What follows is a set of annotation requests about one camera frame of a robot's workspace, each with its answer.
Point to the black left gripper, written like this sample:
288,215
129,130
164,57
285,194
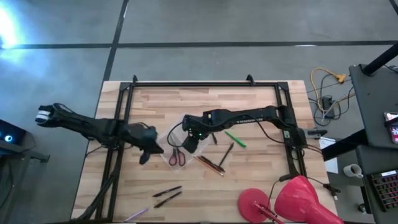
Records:
143,135

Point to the black metal table frame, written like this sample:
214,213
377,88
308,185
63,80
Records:
202,84

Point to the black device with blue light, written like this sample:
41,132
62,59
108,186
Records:
15,132

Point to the white mug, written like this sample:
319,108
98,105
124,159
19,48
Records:
352,170

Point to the black power adapter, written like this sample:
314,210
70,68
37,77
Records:
328,104

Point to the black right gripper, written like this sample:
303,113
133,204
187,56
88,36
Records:
192,126

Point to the black pole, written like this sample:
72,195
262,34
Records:
381,59

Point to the purple pen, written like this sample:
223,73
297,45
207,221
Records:
136,214

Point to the short black pen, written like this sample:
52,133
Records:
214,139

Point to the green marker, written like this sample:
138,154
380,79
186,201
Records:
235,139

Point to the clear plastic supply box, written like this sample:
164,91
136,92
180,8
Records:
189,155

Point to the red desk lamp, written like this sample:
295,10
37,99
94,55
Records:
298,199

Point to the grey side stand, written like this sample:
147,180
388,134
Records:
31,154

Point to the white paper sheet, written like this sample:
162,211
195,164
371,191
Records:
331,163

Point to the backlit keyboard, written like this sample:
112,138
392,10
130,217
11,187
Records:
385,189

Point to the smartphone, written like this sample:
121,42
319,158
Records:
393,130

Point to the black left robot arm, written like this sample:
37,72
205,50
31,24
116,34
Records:
87,127

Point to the dark grey desk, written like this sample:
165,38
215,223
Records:
373,102
373,161

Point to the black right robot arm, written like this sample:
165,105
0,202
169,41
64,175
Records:
248,116

